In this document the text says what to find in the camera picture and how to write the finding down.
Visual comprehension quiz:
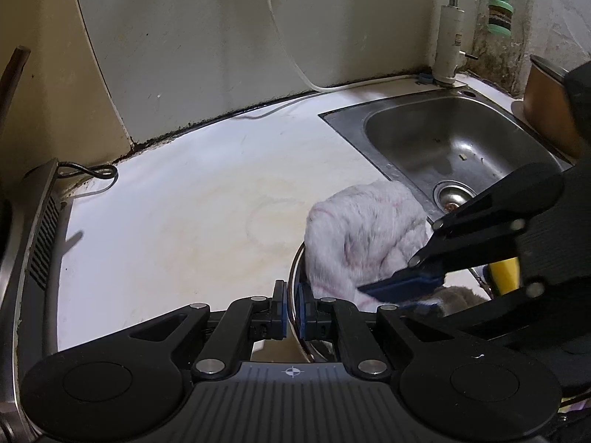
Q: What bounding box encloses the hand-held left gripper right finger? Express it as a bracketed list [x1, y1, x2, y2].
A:
[297, 282, 462, 377]

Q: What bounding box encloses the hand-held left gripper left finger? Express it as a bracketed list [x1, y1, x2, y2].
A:
[128, 280, 288, 378]

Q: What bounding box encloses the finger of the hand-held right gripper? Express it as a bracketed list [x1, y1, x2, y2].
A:
[358, 162, 567, 308]
[398, 281, 555, 339]

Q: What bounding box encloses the white bowl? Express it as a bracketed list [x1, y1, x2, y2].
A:
[287, 240, 352, 365]

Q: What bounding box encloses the white pink-edged dishcloth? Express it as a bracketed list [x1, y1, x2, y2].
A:
[305, 181, 485, 319]

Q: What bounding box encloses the yellow sponge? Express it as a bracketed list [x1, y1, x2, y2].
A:
[488, 258, 523, 297]

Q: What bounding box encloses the stainless steel sink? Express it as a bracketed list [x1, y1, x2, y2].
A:
[318, 80, 575, 241]

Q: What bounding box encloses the copper pot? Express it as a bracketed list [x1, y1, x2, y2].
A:
[523, 54, 585, 160]

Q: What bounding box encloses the white and metal faucet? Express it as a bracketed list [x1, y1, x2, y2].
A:
[431, 0, 479, 86]

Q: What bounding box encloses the green faucet nozzle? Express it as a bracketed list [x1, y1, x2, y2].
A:
[486, 0, 514, 38]

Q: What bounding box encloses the silver stove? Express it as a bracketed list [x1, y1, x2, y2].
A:
[0, 158, 71, 443]

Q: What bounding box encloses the thin white wire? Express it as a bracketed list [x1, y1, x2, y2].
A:
[228, 95, 319, 119]

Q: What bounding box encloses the black power cable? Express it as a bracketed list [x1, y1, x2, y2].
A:
[58, 161, 119, 182]

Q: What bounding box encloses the white cable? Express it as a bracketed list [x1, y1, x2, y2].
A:
[265, 0, 435, 94]

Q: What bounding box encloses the wooden spatula handle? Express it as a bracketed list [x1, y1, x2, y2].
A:
[0, 46, 31, 126]

